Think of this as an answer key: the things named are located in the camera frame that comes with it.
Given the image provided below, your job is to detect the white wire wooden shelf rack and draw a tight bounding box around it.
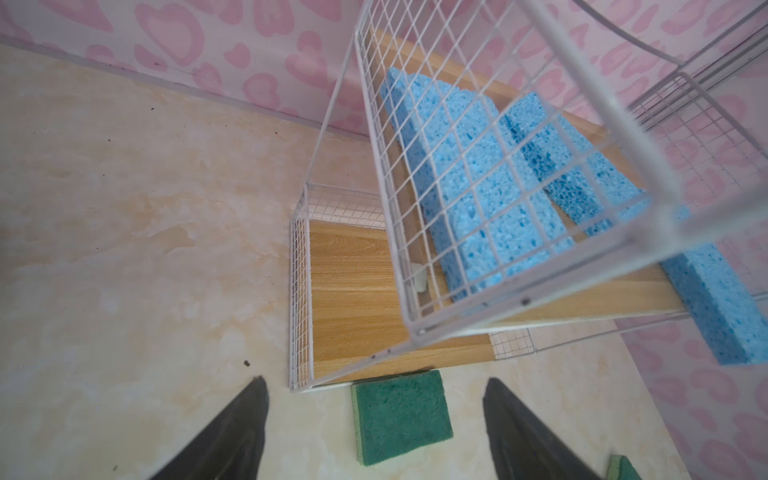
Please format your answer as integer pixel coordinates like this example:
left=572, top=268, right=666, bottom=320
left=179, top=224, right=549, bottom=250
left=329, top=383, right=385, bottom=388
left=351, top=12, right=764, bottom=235
left=289, top=1, right=767, bottom=392

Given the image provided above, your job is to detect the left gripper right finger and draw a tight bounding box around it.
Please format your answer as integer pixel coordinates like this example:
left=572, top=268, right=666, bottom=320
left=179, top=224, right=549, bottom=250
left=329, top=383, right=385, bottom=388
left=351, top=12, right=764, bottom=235
left=483, top=377, right=599, bottom=479

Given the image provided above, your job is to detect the green sponge front centre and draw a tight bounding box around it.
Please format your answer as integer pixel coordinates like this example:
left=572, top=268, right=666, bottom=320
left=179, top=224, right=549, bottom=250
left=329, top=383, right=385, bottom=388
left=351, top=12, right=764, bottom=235
left=605, top=454, right=641, bottom=480

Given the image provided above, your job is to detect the green sponge by shelf front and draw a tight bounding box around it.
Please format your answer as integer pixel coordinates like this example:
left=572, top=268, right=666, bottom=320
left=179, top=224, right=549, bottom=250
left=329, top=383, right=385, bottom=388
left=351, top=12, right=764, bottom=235
left=351, top=370, right=453, bottom=466

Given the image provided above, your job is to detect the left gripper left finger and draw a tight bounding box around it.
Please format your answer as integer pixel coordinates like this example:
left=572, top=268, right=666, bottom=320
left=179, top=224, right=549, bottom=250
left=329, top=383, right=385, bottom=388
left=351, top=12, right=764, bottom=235
left=153, top=376, right=270, bottom=479

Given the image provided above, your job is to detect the blue sponge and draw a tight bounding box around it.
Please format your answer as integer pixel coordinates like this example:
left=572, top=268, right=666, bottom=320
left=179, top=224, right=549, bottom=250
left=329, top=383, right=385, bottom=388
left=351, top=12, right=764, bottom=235
left=382, top=68, right=575, bottom=301
left=660, top=243, right=767, bottom=366
left=502, top=93, right=650, bottom=236

